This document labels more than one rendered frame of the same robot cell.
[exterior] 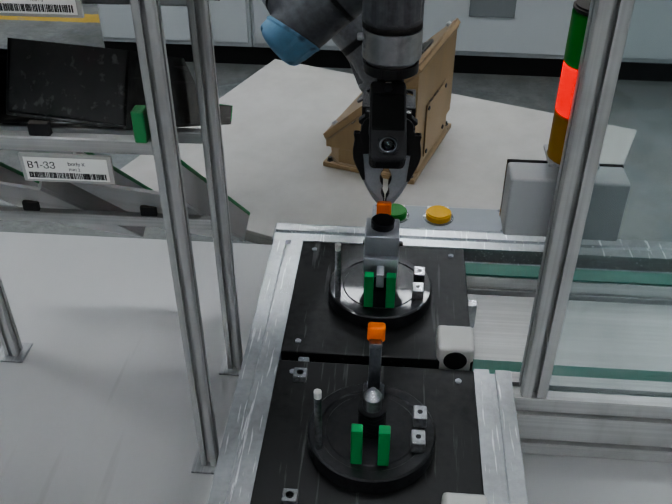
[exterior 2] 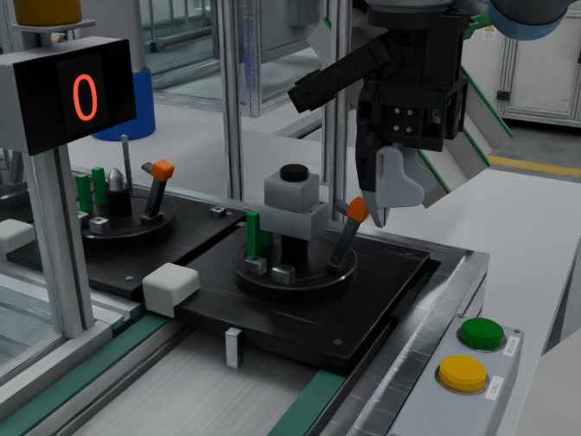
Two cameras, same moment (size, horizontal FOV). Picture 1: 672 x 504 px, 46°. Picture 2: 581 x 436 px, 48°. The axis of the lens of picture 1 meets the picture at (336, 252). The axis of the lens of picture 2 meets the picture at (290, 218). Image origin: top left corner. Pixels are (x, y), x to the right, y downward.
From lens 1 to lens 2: 132 cm
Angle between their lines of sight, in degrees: 93
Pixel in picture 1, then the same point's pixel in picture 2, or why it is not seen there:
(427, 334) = (207, 282)
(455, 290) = (262, 322)
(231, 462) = (173, 191)
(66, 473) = not seen: hidden behind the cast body
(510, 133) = not seen: outside the picture
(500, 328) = (217, 400)
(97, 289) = (482, 228)
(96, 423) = not seen: hidden behind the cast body
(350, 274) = (325, 245)
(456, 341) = (162, 272)
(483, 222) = (429, 424)
